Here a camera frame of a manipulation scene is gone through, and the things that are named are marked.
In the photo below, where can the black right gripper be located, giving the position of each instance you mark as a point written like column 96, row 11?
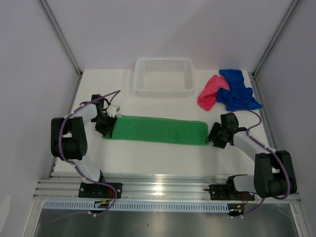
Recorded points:
column 216, row 127

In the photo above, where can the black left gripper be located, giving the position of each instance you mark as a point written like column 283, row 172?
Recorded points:
column 107, row 130

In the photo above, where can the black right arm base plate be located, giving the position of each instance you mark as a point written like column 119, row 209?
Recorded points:
column 227, row 191

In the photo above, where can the green microfiber towel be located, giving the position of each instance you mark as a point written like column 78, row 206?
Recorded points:
column 160, row 130

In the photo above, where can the aluminium front rail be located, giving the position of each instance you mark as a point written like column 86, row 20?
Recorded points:
column 136, row 187

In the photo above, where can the white plastic basket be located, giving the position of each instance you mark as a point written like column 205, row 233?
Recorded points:
column 164, row 77

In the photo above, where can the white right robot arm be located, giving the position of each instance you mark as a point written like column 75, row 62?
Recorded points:
column 273, row 176

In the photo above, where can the aluminium frame post right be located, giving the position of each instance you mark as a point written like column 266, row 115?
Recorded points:
column 280, row 29

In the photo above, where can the aluminium frame post left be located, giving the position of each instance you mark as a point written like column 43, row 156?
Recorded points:
column 60, row 36

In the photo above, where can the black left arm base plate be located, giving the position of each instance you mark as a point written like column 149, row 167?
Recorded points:
column 93, row 190

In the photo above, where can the blue microfiber towel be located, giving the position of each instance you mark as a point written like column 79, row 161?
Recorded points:
column 238, row 96

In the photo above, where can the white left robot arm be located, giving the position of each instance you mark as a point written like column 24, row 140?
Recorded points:
column 68, row 135

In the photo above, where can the pink microfiber towel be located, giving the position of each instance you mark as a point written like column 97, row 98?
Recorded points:
column 207, row 98

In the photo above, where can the white slotted cable duct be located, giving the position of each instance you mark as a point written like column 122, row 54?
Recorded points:
column 119, row 205

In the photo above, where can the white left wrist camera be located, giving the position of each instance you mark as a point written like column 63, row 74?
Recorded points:
column 112, row 110

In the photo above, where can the aluminium frame post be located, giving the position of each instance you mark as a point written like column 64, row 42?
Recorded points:
column 60, row 36
column 280, row 29

